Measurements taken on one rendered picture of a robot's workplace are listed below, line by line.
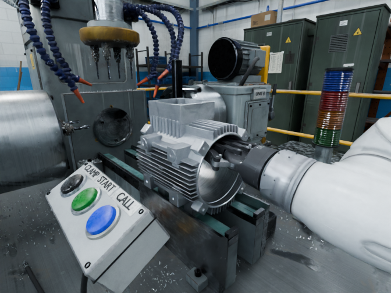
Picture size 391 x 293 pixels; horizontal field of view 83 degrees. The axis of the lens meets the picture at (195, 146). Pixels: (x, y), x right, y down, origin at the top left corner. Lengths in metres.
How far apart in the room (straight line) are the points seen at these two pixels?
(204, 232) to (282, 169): 0.19
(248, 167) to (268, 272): 0.27
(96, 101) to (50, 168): 0.32
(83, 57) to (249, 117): 0.72
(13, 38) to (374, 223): 5.85
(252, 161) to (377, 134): 0.19
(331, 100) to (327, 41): 3.01
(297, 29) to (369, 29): 0.85
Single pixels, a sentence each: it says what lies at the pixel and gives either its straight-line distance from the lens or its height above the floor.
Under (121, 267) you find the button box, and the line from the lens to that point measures 0.23.
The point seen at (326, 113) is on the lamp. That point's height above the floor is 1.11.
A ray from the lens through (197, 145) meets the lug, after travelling 0.39.
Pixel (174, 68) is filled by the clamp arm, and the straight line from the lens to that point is 0.74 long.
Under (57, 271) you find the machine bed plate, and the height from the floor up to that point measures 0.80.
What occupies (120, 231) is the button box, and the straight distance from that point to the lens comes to 0.22.
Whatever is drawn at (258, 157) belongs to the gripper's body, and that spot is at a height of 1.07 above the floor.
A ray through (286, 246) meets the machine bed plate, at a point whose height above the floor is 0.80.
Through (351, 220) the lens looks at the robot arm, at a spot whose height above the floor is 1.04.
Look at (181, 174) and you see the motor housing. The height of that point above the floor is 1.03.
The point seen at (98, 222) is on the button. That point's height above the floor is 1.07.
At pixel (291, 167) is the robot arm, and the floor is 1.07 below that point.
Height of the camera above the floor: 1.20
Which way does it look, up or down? 17 degrees down
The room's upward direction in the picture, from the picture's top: straight up
